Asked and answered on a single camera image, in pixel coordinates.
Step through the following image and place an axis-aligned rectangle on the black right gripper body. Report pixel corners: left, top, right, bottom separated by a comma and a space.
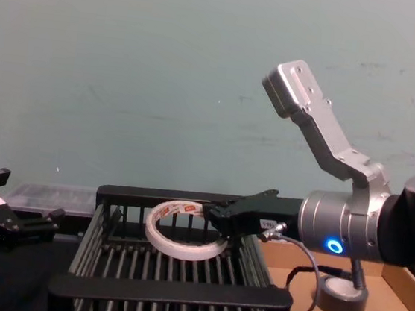
226, 190, 304, 246

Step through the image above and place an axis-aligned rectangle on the roll of white tape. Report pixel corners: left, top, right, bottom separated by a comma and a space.
142, 196, 233, 267

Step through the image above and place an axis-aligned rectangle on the clear plastic case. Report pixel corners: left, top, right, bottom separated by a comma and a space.
7, 179, 99, 222

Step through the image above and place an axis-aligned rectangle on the black rack with steel bars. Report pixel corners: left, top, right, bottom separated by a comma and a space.
45, 175, 305, 311

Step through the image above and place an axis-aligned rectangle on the right gripper's thin dark cable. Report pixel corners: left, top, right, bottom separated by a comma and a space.
252, 221, 372, 311

